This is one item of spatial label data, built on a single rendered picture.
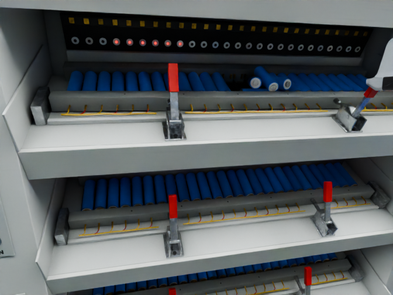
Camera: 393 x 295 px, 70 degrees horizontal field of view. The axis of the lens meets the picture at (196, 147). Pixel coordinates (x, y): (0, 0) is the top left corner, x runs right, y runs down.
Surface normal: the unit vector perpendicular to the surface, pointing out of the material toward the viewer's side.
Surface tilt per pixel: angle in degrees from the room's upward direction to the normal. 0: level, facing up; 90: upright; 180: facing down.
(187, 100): 109
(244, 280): 19
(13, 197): 90
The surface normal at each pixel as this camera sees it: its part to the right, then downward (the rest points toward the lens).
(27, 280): 0.22, 0.36
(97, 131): 0.11, -0.76
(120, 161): 0.19, 0.65
